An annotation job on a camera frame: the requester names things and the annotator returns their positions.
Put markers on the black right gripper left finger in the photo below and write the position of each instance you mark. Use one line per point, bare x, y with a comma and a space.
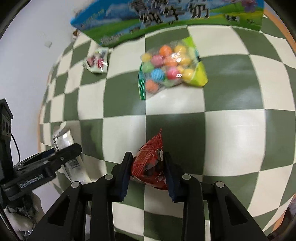
66, 219

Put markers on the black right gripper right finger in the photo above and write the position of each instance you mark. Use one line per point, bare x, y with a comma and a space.
229, 219

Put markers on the white silver snack packet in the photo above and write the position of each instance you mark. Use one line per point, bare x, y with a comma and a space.
63, 143

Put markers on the small red snack packet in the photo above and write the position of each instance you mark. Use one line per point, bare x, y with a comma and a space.
148, 164

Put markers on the green white checkered blanket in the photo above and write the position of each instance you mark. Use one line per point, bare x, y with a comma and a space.
239, 128

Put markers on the small pink white candy bag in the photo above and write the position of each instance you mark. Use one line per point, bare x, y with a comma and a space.
97, 62

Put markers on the colourful candy ball bag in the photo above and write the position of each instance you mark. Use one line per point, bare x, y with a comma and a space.
169, 65

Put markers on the cardboard box with blue print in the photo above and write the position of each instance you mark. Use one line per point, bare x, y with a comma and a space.
110, 23

